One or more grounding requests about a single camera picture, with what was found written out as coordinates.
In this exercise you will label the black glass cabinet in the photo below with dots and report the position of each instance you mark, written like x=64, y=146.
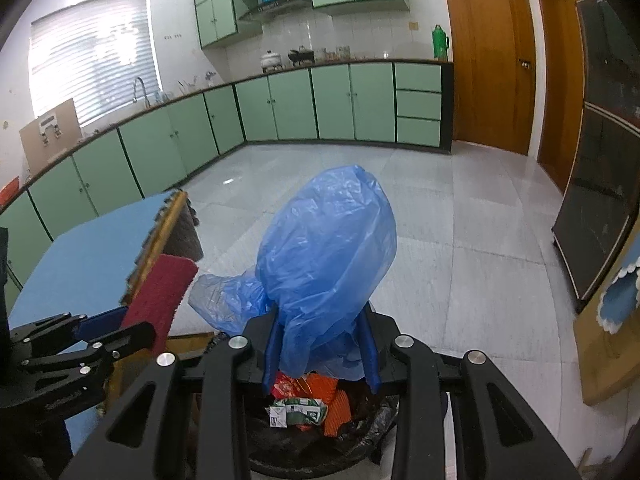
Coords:
x=600, y=185

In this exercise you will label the red paper bucket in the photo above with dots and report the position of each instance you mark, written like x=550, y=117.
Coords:
x=290, y=385

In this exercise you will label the black wok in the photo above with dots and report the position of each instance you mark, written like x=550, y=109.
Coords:
x=301, y=56

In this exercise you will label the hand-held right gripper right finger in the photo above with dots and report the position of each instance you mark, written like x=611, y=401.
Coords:
x=370, y=360

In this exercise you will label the blue table mat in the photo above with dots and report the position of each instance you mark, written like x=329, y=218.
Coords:
x=80, y=260

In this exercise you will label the green lower kitchen cabinets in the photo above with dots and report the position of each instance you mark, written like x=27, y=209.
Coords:
x=370, y=100

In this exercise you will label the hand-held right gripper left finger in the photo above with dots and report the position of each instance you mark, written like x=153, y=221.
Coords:
x=272, y=355

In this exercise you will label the blue scalloped mat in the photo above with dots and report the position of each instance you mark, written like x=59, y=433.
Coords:
x=622, y=305

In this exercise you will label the metal sink faucet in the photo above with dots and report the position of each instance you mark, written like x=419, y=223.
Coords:
x=145, y=100

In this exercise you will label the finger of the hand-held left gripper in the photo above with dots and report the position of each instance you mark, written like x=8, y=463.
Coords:
x=102, y=324
x=130, y=340

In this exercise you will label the blue milk carton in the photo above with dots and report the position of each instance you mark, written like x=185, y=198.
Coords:
x=300, y=402

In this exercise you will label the red plastic basin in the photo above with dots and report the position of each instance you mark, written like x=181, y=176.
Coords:
x=10, y=191

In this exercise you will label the dark red sponge pad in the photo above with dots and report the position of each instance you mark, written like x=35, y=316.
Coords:
x=160, y=290

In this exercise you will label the black trash bin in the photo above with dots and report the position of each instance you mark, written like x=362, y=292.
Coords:
x=300, y=447

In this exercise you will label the black range hood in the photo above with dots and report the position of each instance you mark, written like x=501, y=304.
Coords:
x=272, y=9

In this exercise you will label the cardboard box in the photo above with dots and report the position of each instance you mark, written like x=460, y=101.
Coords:
x=35, y=150

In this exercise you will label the blue plastic bag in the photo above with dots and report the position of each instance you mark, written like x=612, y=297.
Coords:
x=325, y=240

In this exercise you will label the plain wooden door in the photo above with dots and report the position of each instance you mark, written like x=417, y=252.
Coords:
x=560, y=85

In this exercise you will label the white cooking pot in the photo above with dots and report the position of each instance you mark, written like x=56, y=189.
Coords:
x=271, y=60

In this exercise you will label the light wooden side table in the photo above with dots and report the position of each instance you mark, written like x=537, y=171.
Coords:
x=600, y=370

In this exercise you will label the white window blind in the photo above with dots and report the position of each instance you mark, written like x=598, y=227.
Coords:
x=95, y=55

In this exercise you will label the green thermos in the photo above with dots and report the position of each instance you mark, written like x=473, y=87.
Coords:
x=440, y=45

